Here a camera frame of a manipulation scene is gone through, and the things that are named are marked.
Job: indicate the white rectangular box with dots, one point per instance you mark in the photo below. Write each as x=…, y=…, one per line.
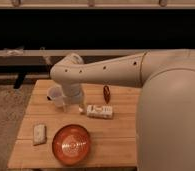
x=102, y=111

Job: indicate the wooden table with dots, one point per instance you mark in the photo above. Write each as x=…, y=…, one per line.
x=113, y=141

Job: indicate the translucent plastic cup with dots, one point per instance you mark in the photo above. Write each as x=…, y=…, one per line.
x=54, y=93

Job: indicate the dark red pepper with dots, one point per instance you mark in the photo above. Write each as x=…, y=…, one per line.
x=106, y=92

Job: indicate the orange bowl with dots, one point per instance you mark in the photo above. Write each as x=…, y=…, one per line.
x=71, y=144

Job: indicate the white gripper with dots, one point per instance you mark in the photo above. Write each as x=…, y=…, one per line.
x=73, y=94

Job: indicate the white sponge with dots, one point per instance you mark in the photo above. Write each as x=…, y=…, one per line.
x=39, y=134

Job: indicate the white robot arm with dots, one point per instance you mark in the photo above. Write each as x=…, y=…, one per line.
x=165, y=114

